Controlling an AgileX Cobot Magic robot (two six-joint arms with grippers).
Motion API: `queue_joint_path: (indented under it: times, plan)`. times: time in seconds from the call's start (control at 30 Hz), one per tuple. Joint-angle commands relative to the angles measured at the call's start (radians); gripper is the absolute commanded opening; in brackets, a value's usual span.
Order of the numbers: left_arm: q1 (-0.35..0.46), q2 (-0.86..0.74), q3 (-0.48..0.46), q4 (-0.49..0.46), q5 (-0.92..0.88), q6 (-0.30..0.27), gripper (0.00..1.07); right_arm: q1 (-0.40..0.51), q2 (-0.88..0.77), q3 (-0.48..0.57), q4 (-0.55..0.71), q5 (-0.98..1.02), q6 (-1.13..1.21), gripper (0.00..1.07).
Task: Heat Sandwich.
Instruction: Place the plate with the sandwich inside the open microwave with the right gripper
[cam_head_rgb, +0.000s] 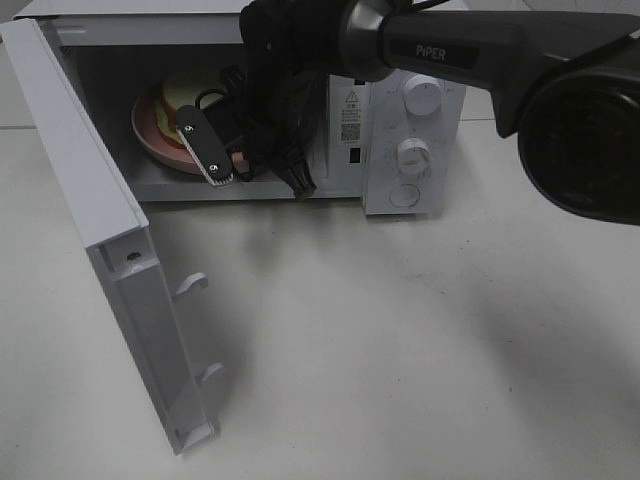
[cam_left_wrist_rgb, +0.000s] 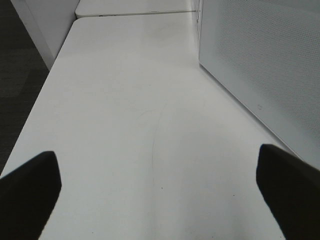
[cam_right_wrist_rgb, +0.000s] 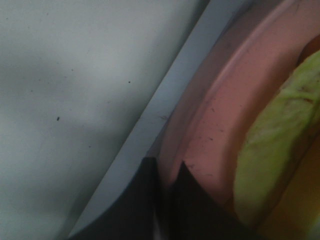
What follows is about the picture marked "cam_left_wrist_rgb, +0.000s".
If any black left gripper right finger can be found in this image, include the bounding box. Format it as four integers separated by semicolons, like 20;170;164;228
256;144;320;240

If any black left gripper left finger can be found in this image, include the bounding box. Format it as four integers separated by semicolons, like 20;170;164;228
0;151;62;240

